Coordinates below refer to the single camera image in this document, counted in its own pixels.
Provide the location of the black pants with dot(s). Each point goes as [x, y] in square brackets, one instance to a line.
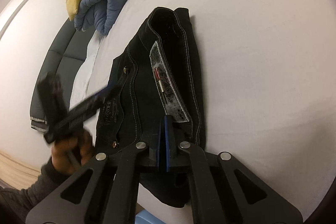
[147, 87]

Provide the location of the person's left hand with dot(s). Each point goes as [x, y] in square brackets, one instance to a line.
[65, 153]

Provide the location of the bed with white sheet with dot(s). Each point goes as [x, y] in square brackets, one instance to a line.
[249, 56]

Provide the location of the grey padded headboard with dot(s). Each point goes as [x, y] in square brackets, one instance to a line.
[57, 64]

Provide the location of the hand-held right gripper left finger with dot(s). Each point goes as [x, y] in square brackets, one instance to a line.
[159, 145]

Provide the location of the rolled blue duvet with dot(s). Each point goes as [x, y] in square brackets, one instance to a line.
[105, 1]

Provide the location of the white folded sheet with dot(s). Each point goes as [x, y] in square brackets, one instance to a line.
[88, 66]

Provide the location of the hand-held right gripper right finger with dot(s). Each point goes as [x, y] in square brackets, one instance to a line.
[168, 145]

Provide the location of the person's left forearm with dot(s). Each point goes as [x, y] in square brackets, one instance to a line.
[29, 195]

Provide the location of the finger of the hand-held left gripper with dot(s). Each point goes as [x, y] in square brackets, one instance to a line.
[84, 106]

